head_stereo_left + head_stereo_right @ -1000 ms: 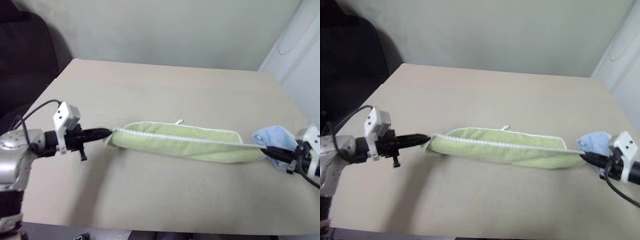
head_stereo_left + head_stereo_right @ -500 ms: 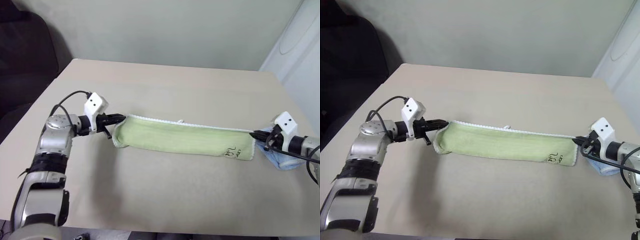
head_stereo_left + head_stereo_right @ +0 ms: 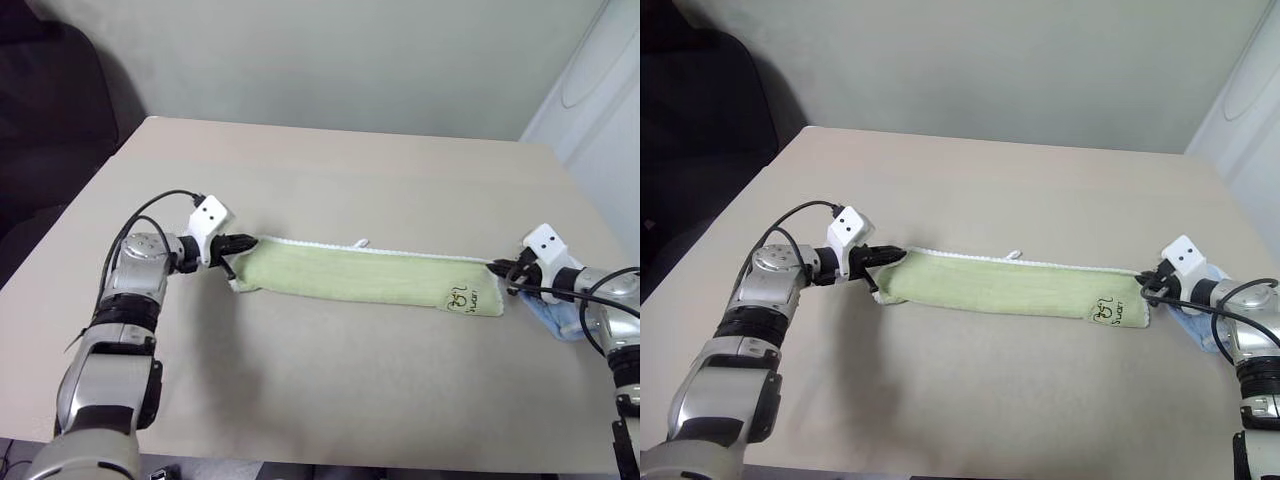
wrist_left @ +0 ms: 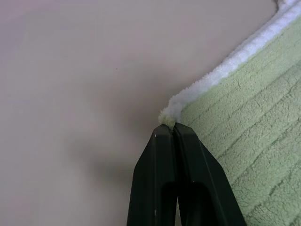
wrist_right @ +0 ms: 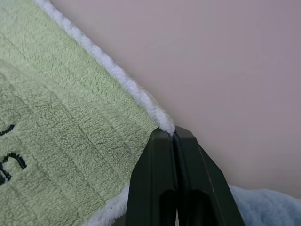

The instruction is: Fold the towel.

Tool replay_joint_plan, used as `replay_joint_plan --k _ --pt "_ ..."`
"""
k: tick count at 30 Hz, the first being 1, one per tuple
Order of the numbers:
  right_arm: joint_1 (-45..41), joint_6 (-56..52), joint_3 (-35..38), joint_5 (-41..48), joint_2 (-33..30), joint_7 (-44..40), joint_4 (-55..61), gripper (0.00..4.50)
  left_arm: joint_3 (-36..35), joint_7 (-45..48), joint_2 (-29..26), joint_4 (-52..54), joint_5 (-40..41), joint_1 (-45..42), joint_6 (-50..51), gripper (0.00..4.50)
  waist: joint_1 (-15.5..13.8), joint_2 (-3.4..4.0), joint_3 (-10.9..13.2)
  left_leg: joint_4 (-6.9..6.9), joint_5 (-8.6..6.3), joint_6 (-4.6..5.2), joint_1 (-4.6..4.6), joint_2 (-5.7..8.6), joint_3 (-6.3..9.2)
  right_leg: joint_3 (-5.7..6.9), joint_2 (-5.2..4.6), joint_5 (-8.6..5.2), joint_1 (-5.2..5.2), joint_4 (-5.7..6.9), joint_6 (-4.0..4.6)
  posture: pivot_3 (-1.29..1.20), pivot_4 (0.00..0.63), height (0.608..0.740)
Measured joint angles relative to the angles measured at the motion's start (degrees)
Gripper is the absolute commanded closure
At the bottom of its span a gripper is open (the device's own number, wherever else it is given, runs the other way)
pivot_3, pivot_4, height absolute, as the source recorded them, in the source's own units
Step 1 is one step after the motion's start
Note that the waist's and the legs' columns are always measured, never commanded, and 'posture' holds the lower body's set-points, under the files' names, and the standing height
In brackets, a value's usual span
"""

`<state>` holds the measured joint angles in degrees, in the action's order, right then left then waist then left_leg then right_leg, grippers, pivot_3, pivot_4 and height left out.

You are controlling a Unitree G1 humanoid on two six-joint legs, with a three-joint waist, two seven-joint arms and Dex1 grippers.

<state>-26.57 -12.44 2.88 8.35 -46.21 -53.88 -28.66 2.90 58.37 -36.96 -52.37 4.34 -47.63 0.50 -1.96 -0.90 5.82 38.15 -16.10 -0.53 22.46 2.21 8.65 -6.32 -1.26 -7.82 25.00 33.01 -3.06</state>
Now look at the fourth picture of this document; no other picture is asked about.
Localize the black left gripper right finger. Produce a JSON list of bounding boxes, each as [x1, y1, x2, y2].
[[173, 122, 248, 226]]

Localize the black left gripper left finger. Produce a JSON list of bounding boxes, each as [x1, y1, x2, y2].
[[126, 124, 180, 226]]

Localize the green white-edged fleece towel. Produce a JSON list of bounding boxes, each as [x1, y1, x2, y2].
[[159, 0, 301, 226]]

